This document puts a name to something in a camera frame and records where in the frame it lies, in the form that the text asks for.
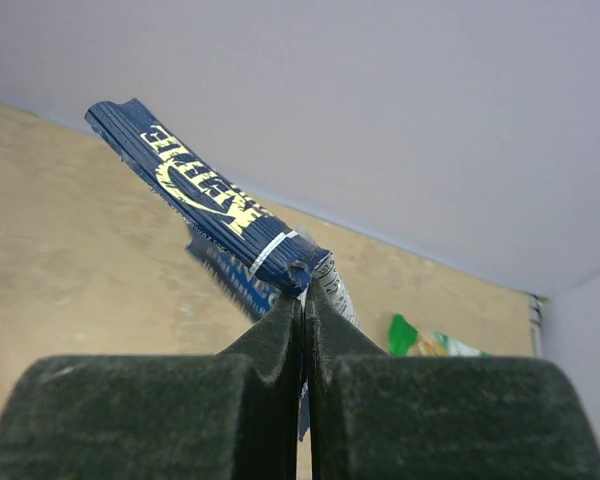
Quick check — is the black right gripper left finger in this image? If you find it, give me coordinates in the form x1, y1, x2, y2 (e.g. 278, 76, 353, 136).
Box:
0, 297, 301, 479

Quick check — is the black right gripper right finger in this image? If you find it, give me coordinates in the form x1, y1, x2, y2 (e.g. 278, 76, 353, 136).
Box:
303, 285, 600, 479

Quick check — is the green yellow snack bag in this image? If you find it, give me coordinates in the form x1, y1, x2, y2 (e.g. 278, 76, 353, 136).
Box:
388, 314, 490, 357

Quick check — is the dark blue kettle chips bag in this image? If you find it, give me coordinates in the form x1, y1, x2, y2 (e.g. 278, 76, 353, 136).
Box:
84, 97, 364, 442

